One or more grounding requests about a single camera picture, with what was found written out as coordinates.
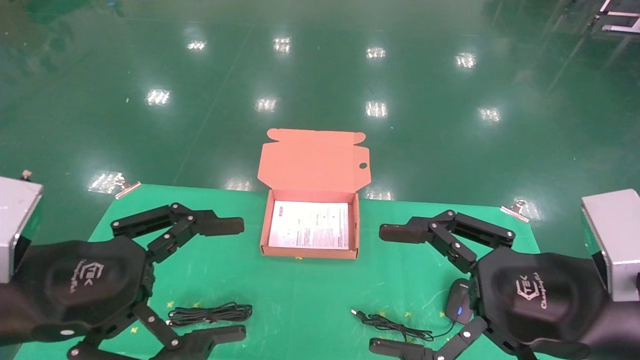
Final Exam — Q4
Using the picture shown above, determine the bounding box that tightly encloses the black data cable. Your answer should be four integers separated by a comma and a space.
167, 302, 254, 327

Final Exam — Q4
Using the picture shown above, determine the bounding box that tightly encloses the white metal frame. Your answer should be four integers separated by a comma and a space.
589, 0, 640, 35

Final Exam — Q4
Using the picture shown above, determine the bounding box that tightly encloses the metal binder clip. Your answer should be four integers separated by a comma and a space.
115, 174, 142, 200
500, 199, 531, 223

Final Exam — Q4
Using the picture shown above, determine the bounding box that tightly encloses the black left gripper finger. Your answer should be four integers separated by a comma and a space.
110, 202, 246, 264
66, 301, 247, 360

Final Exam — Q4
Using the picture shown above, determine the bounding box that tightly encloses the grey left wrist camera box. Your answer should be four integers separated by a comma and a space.
0, 176, 44, 284

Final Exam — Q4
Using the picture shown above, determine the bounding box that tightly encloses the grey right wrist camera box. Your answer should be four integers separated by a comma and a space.
581, 189, 640, 302

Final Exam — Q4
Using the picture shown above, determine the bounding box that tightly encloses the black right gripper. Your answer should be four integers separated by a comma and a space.
471, 246, 640, 360

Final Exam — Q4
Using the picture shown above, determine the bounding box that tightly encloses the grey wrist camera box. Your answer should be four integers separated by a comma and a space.
581, 189, 640, 302
0, 176, 44, 284

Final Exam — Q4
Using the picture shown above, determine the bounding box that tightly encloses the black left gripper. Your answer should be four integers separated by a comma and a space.
0, 236, 153, 347

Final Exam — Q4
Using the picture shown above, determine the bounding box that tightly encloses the orange cardboard box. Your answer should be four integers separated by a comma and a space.
257, 128, 371, 260

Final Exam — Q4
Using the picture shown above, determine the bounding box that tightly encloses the white printed paper sheet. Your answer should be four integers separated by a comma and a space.
268, 200, 350, 250

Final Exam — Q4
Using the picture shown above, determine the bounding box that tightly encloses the black wired mouse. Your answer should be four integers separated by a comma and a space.
351, 278, 474, 342

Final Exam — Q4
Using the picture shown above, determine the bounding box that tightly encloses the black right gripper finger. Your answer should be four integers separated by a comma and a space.
378, 209, 517, 274
369, 315, 533, 360

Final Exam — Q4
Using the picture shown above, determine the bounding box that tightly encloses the green cloth mat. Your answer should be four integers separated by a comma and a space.
14, 184, 546, 360

